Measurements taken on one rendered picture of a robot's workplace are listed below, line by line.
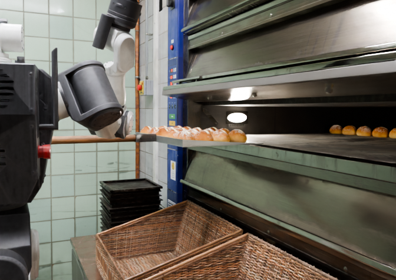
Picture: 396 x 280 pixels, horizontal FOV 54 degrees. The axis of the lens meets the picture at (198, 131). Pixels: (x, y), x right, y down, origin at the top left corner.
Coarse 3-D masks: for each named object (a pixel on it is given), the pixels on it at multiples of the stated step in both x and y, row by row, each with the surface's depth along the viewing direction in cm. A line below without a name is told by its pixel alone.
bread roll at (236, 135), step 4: (232, 132) 157; (236, 132) 156; (240, 132) 155; (232, 136) 156; (236, 136) 155; (240, 136) 154; (244, 136) 154; (232, 140) 156; (236, 140) 155; (240, 140) 154; (244, 140) 154
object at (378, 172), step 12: (252, 144) 153; (264, 156) 143; (276, 156) 136; (288, 156) 130; (300, 156) 125; (312, 156) 119; (324, 156) 115; (336, 156) 115; (324, 168) 115; (336, 168) 110; (348, 168) 107; (360, 168) 103; (372, 168) 99; (384, 168) 96; (384, 180) 96
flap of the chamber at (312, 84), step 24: (312, 72) 98; (336, 72) 90; (360, 72) 84; (384, 72) 78; (168, 96) 198; (192, 96) 180; (216, 96) 165; (240, 96) 152; (264, 96) 142; (288, 96) 132; (312, 96) 124
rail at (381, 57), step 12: (336, 60) 91; (348, 60) 88; (360, 60) 84; (372, 60) 81; (384, 60) 79; (264, 72) 117; (276, 72) 112; (288, 72) 107; (300, 72) 102; (180, 84) 176; (192, 84) 164; (204, 84) 154
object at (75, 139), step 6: (54, 138) 145; (60, 138) 146; (66, 138) 147; (72, 138) 148; (78, 138) 149; (84, 138) 150; (90, 138) 151; (96, 138) 152; (102, 138) 153; (120, 138) 156; (126, 138) 157; (132, 138) 159
